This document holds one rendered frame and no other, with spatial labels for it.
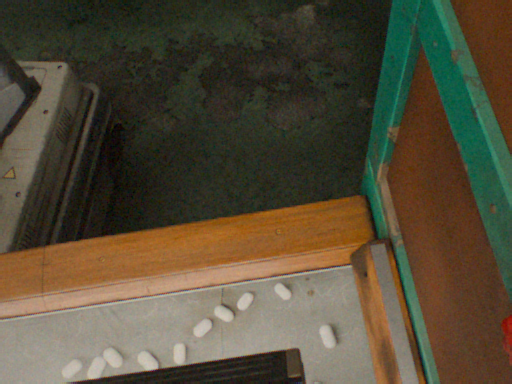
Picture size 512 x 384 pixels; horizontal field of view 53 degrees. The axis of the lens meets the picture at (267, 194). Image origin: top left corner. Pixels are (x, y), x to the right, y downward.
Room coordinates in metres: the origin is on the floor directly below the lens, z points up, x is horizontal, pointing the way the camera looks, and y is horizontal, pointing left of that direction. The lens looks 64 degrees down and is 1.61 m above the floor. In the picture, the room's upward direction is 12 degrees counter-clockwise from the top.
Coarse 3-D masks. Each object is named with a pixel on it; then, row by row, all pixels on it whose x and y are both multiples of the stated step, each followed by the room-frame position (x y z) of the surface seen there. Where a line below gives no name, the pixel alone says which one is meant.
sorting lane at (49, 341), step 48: (240, 288) 0.25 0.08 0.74; (288, 288) 0.23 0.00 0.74; (336, 288) 0.22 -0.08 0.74; (0, 336) 0.25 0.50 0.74; (48, 336) 0.24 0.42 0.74; (96, 336) 0.22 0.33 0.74; (144, 336) 0.20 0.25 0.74; (192, 336) 0.19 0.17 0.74; (240, 336) 0.17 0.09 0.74; (288, 336) 0.15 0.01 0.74; (336, 336) 0.14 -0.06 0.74
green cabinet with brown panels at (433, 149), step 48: (432, 0) 0.31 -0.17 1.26; (480, 0) 0.26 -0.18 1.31; (432, 48) 0.29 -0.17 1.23; (480, 48) 0.24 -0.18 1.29; (384, 96) 0.38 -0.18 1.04; (432, 96) 0.28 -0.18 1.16; (480, 96) 0.21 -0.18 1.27; (384, 144) 0.34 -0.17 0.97; (432, 144) 0.25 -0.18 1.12; (480, 144) 0.17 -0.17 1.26; (384, 192) 0.31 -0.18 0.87; (432, 192) 0.22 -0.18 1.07; (480, 192) 0.15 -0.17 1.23; (432, 240) 0.18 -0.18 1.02; (480, 240) 0.13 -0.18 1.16; (432, 288) 0.14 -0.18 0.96; (480, 288) 0.09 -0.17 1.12; (432, 336) 0.09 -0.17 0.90; (480, 336) 0.06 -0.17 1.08
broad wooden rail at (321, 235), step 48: (96, 240) 0.38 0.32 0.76; (144, 240) 0.36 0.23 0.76; (192, 240) 0.35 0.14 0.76; (240, 240) 0.33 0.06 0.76; (288, 240) 0.31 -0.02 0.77; (336, 240) 0.29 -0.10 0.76; (0, 288) 0.33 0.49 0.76; (48, 288) 0.31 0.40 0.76; (96, 288) 0.30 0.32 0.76; (144, 288) 0.28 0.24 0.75; (192, 288) 0.27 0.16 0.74
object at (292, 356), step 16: (272, 352) 0.09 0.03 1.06; (288, 352) 0.08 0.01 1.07; (160, 368) 0.09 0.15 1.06; (176, 368) 0.09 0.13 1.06; (192, 368) 0.08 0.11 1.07; (208, 368) 0.08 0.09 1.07; (224, 368) 0.08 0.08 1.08; (240, 368) 0.07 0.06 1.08; (256, 368) 0.07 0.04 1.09; (272, 368) 0.07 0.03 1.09; (288, 368) 0.06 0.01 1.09
